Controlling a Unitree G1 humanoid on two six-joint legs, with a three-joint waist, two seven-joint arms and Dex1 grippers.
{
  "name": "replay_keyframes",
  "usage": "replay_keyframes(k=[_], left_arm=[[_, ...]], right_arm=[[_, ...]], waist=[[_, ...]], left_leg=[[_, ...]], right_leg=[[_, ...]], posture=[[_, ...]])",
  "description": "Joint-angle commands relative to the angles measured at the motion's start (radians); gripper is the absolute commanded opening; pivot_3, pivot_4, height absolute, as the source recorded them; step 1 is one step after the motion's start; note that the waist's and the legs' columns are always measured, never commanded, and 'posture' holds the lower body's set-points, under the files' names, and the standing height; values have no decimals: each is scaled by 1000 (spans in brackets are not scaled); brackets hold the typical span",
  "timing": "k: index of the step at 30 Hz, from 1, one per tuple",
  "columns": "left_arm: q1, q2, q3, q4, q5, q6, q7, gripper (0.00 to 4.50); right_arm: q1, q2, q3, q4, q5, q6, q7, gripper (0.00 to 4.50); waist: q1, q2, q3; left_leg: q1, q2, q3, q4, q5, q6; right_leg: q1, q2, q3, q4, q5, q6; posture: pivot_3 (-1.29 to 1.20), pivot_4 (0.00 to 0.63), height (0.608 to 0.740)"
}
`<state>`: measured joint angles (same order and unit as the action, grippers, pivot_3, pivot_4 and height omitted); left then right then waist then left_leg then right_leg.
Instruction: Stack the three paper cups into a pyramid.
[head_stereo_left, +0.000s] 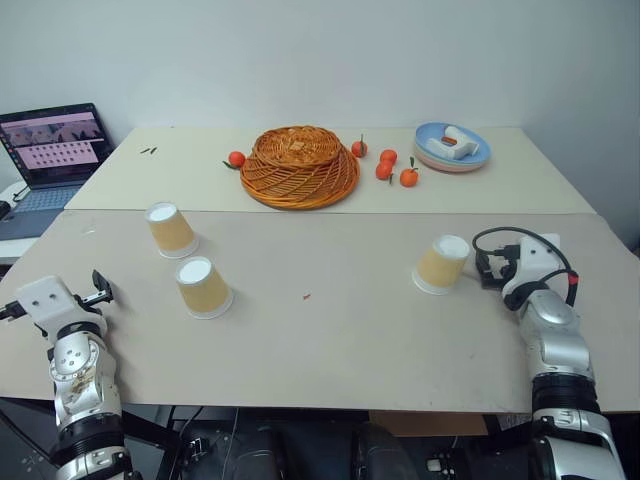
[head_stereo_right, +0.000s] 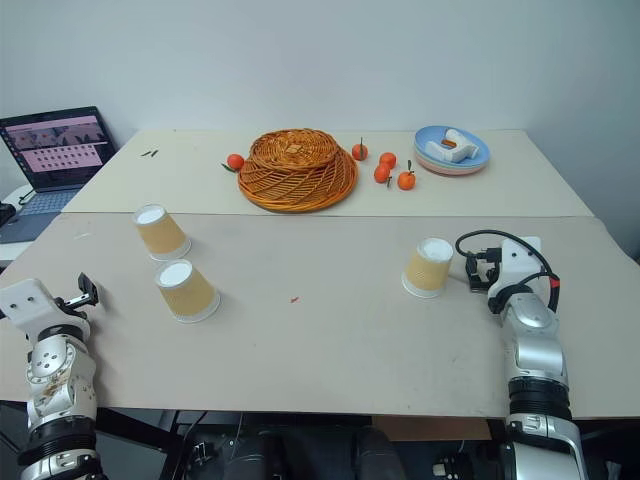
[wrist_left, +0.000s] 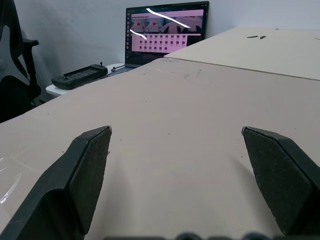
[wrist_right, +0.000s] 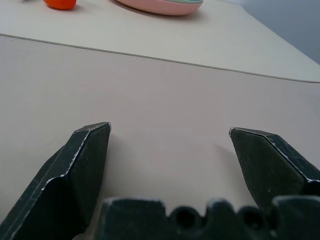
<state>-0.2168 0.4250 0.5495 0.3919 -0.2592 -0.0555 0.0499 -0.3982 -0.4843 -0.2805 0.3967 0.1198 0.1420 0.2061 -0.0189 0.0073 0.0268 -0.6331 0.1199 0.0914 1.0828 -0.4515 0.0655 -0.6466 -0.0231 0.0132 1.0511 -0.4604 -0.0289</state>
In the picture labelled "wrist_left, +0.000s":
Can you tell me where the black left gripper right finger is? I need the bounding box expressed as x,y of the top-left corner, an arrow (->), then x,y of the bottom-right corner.
241,126 -> 320,236

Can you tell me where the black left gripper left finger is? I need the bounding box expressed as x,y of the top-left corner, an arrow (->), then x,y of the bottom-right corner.
0,125 -> 113,240

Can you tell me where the small white side table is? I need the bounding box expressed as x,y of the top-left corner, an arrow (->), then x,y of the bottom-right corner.
45,63 -> 126,97

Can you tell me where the black handheld game controller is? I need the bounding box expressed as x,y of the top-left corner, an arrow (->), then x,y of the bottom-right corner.
51,61 -> 109,90

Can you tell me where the black office chair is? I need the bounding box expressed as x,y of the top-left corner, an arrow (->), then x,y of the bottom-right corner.
0,0 -> 42,124

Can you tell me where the beige adjoining table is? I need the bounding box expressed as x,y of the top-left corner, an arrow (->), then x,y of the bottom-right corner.
162,26 -> 320,81

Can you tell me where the open black laptop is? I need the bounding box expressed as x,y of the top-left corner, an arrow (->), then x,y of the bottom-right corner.
99,0 -> 210,80

